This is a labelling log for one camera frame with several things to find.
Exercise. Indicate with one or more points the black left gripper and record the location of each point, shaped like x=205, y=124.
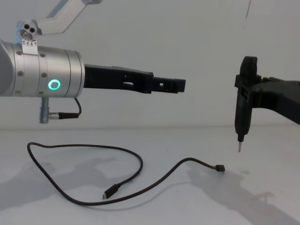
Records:
x=110, y=78

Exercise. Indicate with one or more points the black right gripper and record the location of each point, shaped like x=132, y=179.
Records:
x=287, y=98

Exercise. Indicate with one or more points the black pen-shaped electric screwdriver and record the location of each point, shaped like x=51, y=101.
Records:
x=243, y=122

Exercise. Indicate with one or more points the silver and grey left robot arm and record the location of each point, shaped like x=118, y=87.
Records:
x=35, y=72

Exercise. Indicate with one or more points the white table cloth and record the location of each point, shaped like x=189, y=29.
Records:
x=164, y=211

